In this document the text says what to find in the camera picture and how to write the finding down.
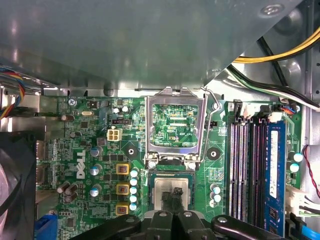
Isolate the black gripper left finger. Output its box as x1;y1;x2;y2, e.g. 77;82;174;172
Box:
72;191;174;240

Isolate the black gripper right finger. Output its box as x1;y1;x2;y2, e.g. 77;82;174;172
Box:
172;187;283;240

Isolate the silver CPU with green edge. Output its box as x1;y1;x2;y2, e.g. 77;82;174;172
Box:
149;172;194;218

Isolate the CPU socket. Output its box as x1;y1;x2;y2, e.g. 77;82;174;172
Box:
146;162;196;221

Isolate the yellow square inductor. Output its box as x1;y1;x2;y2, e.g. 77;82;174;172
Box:
116;183;131;196
116;163;130;176
116;203;130;216

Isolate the RAM slot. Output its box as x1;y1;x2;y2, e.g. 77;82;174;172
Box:
229;99;240;226
249;104;267;227
239;104;250;226

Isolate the green motherboard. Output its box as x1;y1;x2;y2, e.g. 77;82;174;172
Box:
36;96;303;240

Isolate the metal locking lever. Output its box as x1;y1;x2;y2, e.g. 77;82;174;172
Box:
199;86;222;163

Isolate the RAM stick with white label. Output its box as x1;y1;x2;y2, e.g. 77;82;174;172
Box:
265;119;287;240

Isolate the metal socket cover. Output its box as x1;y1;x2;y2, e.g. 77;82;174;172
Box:
144;86;209;162

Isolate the white four-pin power socket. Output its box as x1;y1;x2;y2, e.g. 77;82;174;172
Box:
106;127;123;142

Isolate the blue port connector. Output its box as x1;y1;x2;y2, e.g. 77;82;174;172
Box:
34;212;60;240

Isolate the black case fan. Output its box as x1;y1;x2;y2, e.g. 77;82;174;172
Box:
0;131;38;240

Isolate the black PC case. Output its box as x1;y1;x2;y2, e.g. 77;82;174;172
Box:
0;0;320;240

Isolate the grey power supply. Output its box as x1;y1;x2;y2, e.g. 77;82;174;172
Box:
0;0;305;92

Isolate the light blue wire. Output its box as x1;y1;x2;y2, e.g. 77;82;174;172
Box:
289;212;320;240

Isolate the black and white wire bundle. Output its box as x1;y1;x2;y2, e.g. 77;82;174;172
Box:
224;63;320;109

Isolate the multicoloured fan wire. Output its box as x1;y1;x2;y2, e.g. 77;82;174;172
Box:
0;65;26;120

